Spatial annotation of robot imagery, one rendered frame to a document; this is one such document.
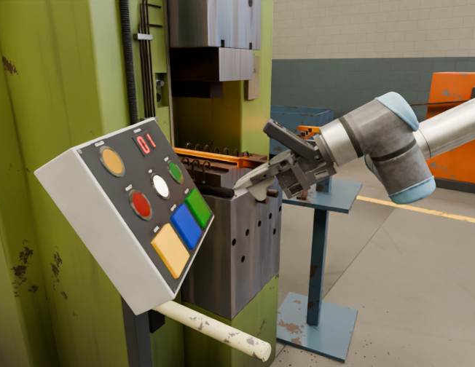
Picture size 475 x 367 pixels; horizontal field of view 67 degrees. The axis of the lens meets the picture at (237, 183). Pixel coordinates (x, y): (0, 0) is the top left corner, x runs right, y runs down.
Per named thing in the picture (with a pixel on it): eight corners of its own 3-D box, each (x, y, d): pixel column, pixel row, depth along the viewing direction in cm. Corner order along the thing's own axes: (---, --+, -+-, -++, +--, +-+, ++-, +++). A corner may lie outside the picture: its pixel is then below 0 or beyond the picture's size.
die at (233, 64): (253, 79, 123) (253, 49, 120) (219, 81, 107) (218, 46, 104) (162, 77, 145) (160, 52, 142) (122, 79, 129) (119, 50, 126)
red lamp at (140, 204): (158, 214, 63) (156, 190, 61) (138, 223, 59) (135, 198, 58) (145, 210, 64) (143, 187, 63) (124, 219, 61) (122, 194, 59)
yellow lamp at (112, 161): (130, 172, 61) (128, 147, 60) (108, 179, 57) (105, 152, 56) (118, 170, 63) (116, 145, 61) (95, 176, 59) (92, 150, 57)
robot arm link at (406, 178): (425, 177, 80) (402, 128, 77) (448, 194, 69) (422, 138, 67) (384, 196, 82) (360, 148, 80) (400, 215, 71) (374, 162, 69)
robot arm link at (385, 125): (428, 136, 66) (406, 87, 64) (363, 167, 69) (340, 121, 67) (411, 127, 75) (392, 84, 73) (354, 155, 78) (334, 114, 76)
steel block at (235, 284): (279, 271, 156) (283, 172, 143) (231, 320, 126) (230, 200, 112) (181, 239, 185) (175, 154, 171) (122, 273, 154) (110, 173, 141)
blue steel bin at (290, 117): (330, 155, 559) (333, 108, 537) (313, 168, 492) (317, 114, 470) (260, 147, 615) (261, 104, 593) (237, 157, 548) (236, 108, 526)
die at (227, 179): (251, 178, 134) (252, 156, 131) (221, 194, 118) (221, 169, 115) (167, 163, 155) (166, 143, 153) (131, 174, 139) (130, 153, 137)
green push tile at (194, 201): (211, 214, 85) (195, 187, 84) (205, 227, 78) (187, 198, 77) (205, 217, 86) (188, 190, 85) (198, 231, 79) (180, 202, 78)
